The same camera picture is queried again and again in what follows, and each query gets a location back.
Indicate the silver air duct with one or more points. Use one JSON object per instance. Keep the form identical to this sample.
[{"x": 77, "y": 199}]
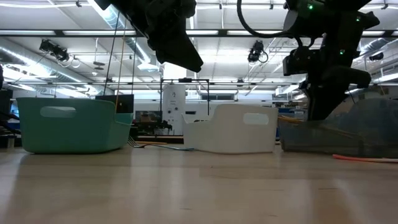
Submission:
[
  {"x": 385, "y": 43},
  {"x": 31, "y": 67}
]

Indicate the black monitor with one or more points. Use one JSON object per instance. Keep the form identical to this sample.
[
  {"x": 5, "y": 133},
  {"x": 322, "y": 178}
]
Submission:
[{"x": 124, "y": 104}]

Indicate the white machine cabinet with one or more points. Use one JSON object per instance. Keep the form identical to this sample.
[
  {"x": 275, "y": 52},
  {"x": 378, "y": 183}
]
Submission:
[{"x": 174, "y": 105}]

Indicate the grey translucent plastic bin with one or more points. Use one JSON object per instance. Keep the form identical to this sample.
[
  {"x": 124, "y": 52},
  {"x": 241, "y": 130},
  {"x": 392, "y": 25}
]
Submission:
[{"x": 342, "y": 140}]

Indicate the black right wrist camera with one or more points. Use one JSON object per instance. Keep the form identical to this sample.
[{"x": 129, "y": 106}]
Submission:
[{"x": 295, "y": 62}]

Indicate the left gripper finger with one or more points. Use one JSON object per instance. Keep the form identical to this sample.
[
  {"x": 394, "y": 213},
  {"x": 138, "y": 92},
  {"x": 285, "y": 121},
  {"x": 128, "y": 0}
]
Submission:
[
  {"x": 191, "y": 56},
  {"x": 171, "y": 57}
]

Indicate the black distant rig frame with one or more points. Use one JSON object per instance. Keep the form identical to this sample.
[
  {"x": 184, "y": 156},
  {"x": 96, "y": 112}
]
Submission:
[{"x": 185, "y": 80}]

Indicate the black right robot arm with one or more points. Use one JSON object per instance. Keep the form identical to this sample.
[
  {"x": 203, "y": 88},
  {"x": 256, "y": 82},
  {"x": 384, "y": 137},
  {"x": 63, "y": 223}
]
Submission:
[{"x": 335, "y": 25}]

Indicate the thin black ceiling rail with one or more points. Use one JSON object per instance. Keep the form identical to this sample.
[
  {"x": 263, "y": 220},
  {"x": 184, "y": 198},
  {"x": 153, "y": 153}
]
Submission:
[{"x": 233, "y": 83}]

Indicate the black ceiling camera cluster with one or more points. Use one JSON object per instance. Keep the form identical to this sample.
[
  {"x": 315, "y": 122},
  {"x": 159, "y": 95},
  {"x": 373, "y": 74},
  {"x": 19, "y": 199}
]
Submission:
[{"x": 54, "y": 51}]

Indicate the dark side equipment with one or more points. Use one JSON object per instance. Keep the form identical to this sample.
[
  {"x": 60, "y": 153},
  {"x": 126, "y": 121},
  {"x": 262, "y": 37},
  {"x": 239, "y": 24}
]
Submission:
[{"x": 6, "y": 102}]

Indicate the black overhead light beam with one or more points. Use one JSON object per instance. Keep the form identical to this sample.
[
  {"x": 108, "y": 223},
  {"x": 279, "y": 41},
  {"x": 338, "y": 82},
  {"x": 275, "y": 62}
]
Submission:
[{"x": 222, "y": 32}]

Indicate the white plastic bin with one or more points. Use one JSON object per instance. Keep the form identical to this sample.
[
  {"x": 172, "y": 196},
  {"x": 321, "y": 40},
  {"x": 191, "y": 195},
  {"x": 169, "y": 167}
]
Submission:
[{"x": 230, "y": 137}]

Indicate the small black ceiling device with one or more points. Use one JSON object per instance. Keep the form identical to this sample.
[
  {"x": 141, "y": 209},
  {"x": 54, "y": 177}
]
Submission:
[{"x": 376, "y": 56}]

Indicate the teal plastic bin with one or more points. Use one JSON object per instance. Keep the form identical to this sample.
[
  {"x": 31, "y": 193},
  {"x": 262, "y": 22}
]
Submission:
[{"x": 77, "y": 133}]

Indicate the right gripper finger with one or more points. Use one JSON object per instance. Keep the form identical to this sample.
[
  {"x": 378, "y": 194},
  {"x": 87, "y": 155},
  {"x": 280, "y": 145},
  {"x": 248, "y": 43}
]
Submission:
[
  {"x": 332, "y": 99},
  {"x": 315, "y": 102}
]

